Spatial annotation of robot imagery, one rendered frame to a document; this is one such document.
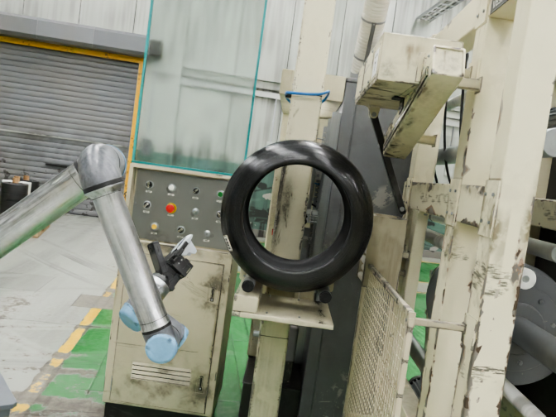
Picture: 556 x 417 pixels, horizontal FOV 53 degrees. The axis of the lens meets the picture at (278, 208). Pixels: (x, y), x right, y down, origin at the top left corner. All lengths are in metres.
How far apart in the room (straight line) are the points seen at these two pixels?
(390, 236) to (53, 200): 1.29
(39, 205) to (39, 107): 9.68
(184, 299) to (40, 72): 9.12
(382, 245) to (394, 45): 0.87
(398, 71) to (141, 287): 1.00
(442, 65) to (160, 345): 1.14
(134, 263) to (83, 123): 9.66
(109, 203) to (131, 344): 1.35
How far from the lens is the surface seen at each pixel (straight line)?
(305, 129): 2.34
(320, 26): 2.41
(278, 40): 11.35
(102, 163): 1.65
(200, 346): 2.81
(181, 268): 1.91
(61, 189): 1.80
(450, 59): 1.72
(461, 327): 1.60
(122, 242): 1.65
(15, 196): 8.21
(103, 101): 11.26
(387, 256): 2.32
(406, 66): 1.78
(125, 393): 2.97
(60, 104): 11.38
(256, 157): 1.99
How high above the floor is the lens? 1.32
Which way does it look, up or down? 4 degrees down
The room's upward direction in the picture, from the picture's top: 8 degrees clockwise
